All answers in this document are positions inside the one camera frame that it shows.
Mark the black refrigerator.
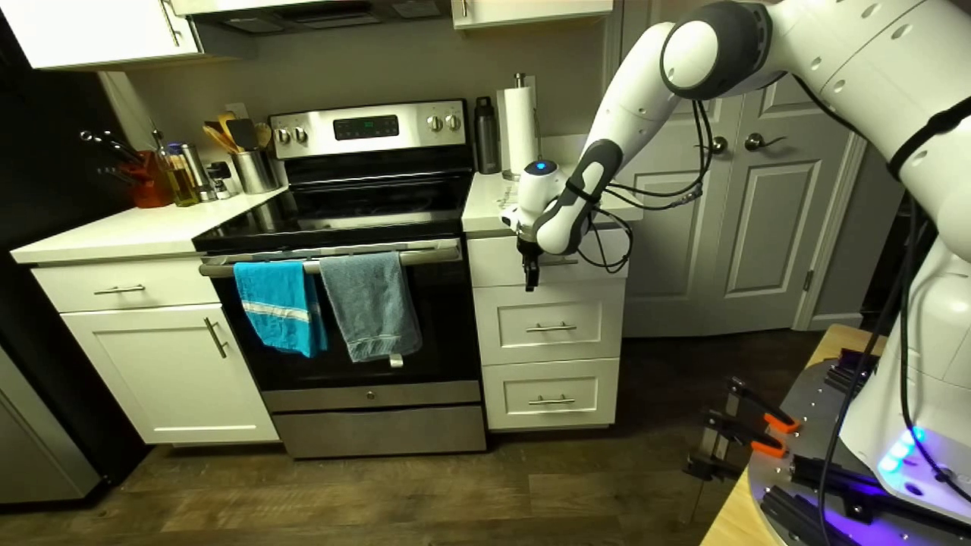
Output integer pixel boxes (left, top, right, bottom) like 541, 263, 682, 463
0, 17, 153, 489

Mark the wooden table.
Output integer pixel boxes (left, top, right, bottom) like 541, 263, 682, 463
697, 323, 888, 546

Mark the white panelled closet door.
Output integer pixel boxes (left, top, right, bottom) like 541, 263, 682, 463
721, 72, 874, 330
602, 0, 760, 339

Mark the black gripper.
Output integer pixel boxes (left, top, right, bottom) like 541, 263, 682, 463
513, 225, 556, 293

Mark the utensil holder with utensils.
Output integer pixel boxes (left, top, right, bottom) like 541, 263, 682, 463
203, 112, 282, 194

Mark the over-range microwave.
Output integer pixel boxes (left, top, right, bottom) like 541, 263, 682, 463
169, 0, 453, 41

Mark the orange black bar clamp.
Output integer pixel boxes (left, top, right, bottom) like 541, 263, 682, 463
721, 374, 806, 440
682, 408, 796, 487

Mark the white base cabinet with door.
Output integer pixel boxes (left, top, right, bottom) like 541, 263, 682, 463
10, 186, 291, 448

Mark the paper towel roll on holder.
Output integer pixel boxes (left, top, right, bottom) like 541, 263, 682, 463
498, 70, 544, 177

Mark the metal robot mounting plate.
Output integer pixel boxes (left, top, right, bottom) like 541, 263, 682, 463
746, 345, 971, 546

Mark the flat-front white cabinet drawer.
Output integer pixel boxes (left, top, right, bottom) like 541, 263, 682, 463
465, 231, 630, 292

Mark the white wall cabinet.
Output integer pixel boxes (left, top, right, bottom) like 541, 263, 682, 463
0, 0, 207, 72
449, 0, 616, 30

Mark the grey-blue towel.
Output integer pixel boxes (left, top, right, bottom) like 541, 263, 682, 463
318, 252, 424, 371

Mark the white shaker cabinet door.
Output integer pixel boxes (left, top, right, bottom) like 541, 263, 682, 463
59, 300, 282, 446

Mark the bright blue striped towel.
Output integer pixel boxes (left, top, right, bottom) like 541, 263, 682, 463
229, 258, 330, 362

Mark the red container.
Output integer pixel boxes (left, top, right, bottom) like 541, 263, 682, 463
125, 150, 177, 211

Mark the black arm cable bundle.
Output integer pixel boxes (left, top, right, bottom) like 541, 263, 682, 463
569, 93, 721, 276

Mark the glass oil bottle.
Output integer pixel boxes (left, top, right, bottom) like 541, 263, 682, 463
160, 134, 210, 208

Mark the stainless steel electric stove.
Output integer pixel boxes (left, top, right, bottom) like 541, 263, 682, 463
190, 96, 492, 462

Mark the wide flat-front white drawer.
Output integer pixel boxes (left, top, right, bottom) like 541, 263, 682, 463
30, 252, 221, 317

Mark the black bottle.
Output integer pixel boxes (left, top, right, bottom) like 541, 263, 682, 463
472, 93, 502, 177

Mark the white drawer cabinet with countertop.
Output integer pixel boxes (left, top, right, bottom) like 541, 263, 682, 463
459, 165, 646, 437

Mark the white recessed-panel drawer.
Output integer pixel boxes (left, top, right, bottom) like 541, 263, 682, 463
470, 280, 629, 368
480, 356, 623, 435

